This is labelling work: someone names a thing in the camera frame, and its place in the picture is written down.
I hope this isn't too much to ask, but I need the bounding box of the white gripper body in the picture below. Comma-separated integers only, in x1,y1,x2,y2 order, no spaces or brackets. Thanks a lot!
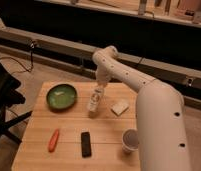
95,67,111,86

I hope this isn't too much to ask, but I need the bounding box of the orange carrot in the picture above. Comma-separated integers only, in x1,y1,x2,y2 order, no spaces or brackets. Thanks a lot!
48,129,59,152

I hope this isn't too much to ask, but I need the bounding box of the green bowl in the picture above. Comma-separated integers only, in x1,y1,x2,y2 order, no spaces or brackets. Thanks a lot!
46,84,77,110

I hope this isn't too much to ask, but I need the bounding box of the white plastic bottle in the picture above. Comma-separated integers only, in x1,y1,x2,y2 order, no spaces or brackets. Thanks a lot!
87,85,104,113

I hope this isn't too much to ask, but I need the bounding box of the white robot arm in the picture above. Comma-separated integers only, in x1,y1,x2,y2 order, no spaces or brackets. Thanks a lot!
92,46,192,171

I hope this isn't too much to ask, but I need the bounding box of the white paper cup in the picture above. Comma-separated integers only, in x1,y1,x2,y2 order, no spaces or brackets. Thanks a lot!
122,129,139,154

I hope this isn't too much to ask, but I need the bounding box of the wooden table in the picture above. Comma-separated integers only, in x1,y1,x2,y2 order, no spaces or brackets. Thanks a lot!
12,82,140,171

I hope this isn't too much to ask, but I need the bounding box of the black chair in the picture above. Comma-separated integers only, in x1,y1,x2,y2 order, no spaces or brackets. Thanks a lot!
0,63,32,144

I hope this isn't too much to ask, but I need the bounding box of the black cable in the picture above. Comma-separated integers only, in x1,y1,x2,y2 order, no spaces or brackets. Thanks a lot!
0,39,38,75

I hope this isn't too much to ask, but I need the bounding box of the beige sponge block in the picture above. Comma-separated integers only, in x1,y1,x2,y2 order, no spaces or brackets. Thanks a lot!
111,100,129,116

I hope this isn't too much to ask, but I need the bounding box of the black rectangular block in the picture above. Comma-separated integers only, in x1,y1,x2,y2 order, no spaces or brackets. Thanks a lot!
81,132,92,157

